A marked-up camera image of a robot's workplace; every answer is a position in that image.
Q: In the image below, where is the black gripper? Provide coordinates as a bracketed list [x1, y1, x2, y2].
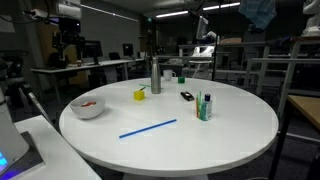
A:
[52, 17, 85, 61]

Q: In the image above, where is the multicoloured Rubik's cube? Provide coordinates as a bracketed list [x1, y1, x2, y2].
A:
[81, 101, 97, 107]

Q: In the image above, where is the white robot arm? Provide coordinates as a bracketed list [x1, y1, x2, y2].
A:
[23, 0, 85, 61]

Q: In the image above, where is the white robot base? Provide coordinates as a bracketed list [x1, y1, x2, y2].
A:
[0, 88, 29, 174]

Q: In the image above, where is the white ceramic bowl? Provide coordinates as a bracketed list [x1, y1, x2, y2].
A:
[70, 95, 105, 119]

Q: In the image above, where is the black computer monitor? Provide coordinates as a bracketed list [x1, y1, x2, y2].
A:
[82, 40, 103, 65]

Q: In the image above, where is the long white desk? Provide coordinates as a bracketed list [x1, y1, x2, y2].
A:
[31, 59, 142, 102]

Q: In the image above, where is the stainless steel bottle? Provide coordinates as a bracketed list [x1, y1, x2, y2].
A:
[151, 58, 161, 94]

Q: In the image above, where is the white mug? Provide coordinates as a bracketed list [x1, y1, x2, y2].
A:
[163, 70, 176, 81]

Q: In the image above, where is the small green cup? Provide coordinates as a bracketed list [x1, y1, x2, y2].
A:
[178, 77, 185, 84]

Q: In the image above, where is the white side table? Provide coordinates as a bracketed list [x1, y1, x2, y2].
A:
[1, 116, 101, 180]

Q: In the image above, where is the black stapler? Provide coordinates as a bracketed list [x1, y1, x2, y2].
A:
[181, 91, 194, 101]

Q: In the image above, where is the long blue straw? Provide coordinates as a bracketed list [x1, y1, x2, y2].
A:
[119, 119, 177, 139]

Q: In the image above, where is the green straw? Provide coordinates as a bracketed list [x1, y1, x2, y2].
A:
[198, 91, 202, 120]

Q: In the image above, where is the orange straw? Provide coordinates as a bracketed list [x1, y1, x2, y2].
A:
[195, 95, 199, 118]

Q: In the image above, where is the blue sanitizer bottle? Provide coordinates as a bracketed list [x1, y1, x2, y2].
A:
[200, 94, 212, 121]

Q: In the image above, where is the blue hanging cloth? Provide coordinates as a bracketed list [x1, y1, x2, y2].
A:
[239, 0, 277, 30]

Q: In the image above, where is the wooden table right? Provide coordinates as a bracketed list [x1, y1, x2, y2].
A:
[268, 94, 320, 180]

